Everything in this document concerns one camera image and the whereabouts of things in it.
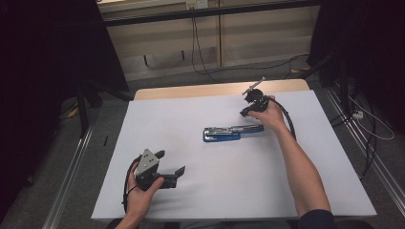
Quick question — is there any white cable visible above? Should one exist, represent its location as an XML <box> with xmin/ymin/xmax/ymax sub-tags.
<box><xmin>348</xmin><ymin>94</ymin><xmax>396</xmax><ymax>141</ymax></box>

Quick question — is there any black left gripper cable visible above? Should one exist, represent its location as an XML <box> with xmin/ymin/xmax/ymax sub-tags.
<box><xmin>121</xmin><ymin>155</ymin><xmax>142</xmax><ymax>215</ymax></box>

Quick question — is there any blue stapler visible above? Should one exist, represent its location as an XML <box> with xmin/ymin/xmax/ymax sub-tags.
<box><xmin>202</xmin><ymin>123</ymin><xmax>265</xmax><ymax>143</ymax></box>

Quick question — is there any black horizontal bar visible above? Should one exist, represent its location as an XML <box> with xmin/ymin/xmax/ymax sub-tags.
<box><xmin>102</xmin><ymin>0</ymin><xmax>322</xmax><ymax>29</ymax></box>

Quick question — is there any bundle of black cables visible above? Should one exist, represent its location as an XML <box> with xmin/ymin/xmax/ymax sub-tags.
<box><xmin>329</xmin><ymin>92</ymin><xmax>379</xmax><ymax>180</ymax></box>

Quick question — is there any person's right hand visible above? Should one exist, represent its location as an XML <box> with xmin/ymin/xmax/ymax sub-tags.
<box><xmin>251</xmin><ymin>94</ymin><xmax>287</xmax><ymax>132</ymax></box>

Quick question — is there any white table mat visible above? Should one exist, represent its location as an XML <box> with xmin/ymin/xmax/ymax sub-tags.
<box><xmin>91</xmin><ymin>90</ymin><xmax>378</xmax><ymax>221</ymax></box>

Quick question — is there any white wall socket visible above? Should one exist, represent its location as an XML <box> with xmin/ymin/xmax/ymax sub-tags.
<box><xmin>185</xmin><ymin>0</ymin><xmax>210</xmax><ymax>10</ymax></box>

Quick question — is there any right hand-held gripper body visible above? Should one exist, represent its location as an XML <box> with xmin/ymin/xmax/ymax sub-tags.
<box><xmin>241</xmin><ymin>76</ymin><xmax>271</xmax><ymax>114</ymax></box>

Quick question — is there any person's left hand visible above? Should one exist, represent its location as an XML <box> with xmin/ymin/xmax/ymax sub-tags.
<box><xmin>125</xmin><ymin>161</ymin><xmax>166</xmax><ymax>221</ymax></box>

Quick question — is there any black stand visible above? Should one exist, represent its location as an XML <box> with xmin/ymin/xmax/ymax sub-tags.
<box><xmin>299</xmin><ymin>49</ymin><xmax>352</xmax><ymax>111</ymax></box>
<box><xmin>75</xmin><ymin>78</ymin><xmax>136</xmax><ymax>138</ymax></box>

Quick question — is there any black curtain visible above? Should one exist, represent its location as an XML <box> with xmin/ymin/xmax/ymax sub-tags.
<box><xmin>308</xmin><ymin>0</ymin><xmax>405</xmax><ymax>135</ymax></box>
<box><xmin>0</xmin><ymin>0</ymin><xmax>130</xmax><ymax>220</ymax></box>

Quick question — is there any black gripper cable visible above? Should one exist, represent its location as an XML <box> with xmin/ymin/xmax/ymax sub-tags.
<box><xmin>268</xmin><ymin>96</ymin><xmax>298</xmax><ymax>141</ymax></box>
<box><xmin>121</xmin><ymin>155</ymin><xmax>142</xmax><ymax>215</ymax></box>

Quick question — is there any black floor cable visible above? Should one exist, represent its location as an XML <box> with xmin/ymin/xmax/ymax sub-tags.
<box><xmin>219</xmin><ymin>52</ymin><xmax>310</xmax><ymax>80</ymax></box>

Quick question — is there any wooden table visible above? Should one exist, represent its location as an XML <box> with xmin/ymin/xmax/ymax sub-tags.
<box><xmin>133</xmin><ymin>78</ymin><xmax>310</xmax><ymax>101</ymax></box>

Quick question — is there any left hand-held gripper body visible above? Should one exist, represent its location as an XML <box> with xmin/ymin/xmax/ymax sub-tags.
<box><xmin>133</xmin><ymin>148</ymin><xmax>165</xmax><ymax>193</ymax></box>

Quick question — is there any beige cabinet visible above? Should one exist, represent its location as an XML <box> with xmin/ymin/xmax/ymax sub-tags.
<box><xmin>96</xmin><ymin>0</ymin><xmax>321</xmax><ymax>82</ymax></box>

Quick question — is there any aluminium floor rail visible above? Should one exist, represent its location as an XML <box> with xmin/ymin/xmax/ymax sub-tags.
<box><xmin>324</xmin><ymin>86</ymin><xmax>405</xmax><ymax>209</ymax></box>
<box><xmin>42</xmin><ymin>123</ymin><xmax>96</xmax><ymax>229</ymax></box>

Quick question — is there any black hanging cable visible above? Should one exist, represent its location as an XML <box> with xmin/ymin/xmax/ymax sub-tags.
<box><xmin>190</xmin><ymin>16</ymin><xmax>222</xmax><ymax>84</ymax></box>

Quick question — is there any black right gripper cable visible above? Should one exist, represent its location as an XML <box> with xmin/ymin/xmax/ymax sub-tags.
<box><xmin>268</xmin><ymin>96</ymin><xmax>298</xmax><ymax>141</ymax></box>

